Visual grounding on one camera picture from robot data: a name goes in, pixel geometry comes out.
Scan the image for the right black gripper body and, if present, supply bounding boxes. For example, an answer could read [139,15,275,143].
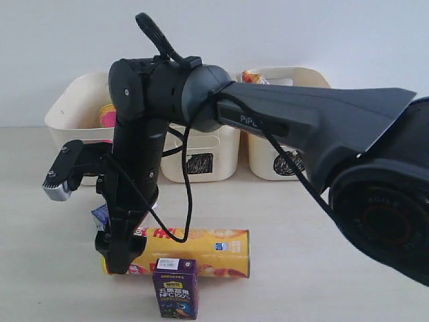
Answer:
[95,154,158,249]

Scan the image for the yellow Lay's chip can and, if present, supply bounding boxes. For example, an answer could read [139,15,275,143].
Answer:
[99,226,251,279]

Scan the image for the pink Lay's chip can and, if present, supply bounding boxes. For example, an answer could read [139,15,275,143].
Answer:
[98,103,117,130]

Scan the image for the orange snack bag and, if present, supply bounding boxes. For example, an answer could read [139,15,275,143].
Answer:
[241,70,269,85]

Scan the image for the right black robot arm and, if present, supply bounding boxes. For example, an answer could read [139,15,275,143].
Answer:
[96,58,428,284]

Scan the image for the blue white milk carton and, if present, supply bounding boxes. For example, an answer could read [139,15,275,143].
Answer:
[91,204,148,236]

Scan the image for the purple juice carton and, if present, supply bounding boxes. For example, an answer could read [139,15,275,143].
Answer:
[152,258,199,320]

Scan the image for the middle cream bin, square mark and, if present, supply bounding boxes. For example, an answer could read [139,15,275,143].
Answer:
[161,125,241,182]

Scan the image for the left cream bin, triangle mark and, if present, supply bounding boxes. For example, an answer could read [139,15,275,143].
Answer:
[44,71,117,187]

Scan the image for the right cream bin, circle mark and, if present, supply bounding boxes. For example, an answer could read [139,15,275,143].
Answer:
[247,67,330,181]

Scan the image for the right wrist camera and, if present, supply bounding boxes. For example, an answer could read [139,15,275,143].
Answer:
[42,140,112,201]

